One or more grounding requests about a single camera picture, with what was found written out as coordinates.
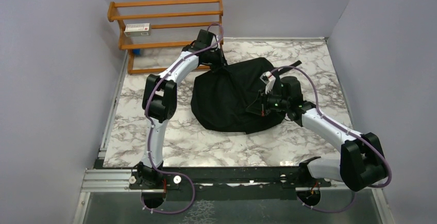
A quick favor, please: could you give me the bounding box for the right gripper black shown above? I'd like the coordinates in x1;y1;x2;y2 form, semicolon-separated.
246;88;290;117

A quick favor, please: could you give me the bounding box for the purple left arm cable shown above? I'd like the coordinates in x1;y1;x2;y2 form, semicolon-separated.
140;23;225;216

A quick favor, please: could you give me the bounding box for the white red box on shelf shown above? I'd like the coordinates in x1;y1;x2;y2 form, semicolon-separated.
124;23;150;37

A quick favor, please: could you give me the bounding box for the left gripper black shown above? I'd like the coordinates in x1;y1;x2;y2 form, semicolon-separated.
203;45;230;72

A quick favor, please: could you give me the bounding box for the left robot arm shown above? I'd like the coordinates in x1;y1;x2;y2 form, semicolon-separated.
136;29;223;188

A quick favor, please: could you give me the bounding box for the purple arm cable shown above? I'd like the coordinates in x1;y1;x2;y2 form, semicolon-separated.
140;23;225;216
267;65;393;214

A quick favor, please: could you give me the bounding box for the wooden shelf rack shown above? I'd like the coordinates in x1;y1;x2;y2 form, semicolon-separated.
107;0;224;75

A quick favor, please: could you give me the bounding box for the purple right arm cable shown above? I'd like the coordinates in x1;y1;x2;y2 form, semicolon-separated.
267;65;393;214

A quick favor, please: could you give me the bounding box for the black student backpack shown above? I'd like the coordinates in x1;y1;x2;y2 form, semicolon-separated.
191;57;285;134

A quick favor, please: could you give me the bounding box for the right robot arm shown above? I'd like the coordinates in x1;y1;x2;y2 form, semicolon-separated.
246;72;391;192

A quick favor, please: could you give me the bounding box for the black mounting rail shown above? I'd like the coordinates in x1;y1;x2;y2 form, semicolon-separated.
94;159;332;201

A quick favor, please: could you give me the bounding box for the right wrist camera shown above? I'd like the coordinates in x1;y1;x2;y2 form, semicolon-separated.
260;71;276;94

